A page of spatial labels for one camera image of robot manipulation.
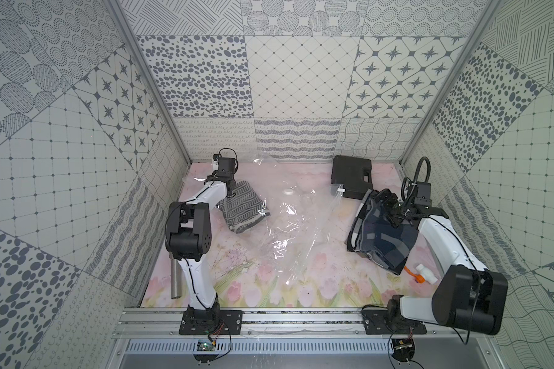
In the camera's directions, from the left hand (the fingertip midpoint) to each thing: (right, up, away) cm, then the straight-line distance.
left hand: (224, 177), depth 99 cm
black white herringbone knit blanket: (+9, -14, -1) cm, 16 cm away
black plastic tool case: (+61, +2, +13) cm, 62 cm away
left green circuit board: (+2, -54, -27) cm, 60 cm away
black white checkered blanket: (+57, -22, -14) cm, 63 cm away
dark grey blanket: (+67, -25, -18) cm, 74 cm away
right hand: (+62, -12, -12) cm, 64 cm away
